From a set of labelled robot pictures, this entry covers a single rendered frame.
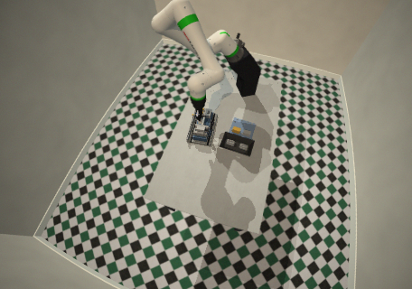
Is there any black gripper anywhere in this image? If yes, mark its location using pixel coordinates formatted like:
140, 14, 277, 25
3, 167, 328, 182
193, 104, 205, 124

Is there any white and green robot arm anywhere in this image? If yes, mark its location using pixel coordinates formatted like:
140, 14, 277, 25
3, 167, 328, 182
151, 0, 245, 107

